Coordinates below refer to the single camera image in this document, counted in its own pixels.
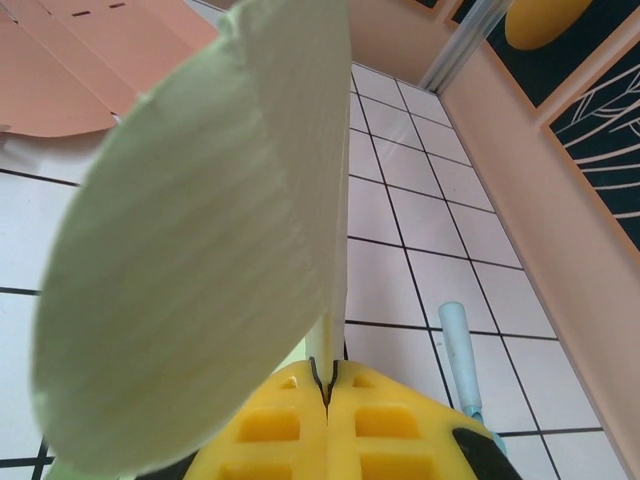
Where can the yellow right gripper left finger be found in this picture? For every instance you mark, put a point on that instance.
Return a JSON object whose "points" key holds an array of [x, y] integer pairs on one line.
{"points": [[270, 435]]}

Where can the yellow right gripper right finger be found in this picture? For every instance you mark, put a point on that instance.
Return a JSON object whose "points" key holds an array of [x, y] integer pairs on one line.
{"points": [[390, 430]]}

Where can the light green cloth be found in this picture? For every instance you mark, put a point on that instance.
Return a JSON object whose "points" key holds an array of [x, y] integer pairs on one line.
{"points": [[200, 225]]}

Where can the salmon pink cloth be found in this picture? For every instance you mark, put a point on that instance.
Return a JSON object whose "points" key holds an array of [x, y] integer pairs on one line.
{"points": [[75, 65]]}

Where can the light blue garden trowel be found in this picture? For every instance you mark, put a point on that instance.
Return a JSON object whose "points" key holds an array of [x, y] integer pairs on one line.
{"points": [[462, 360]]}

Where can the aluminium corner post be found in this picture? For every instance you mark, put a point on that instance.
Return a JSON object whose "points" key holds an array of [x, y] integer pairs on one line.
{"points": [[462, 40]]}

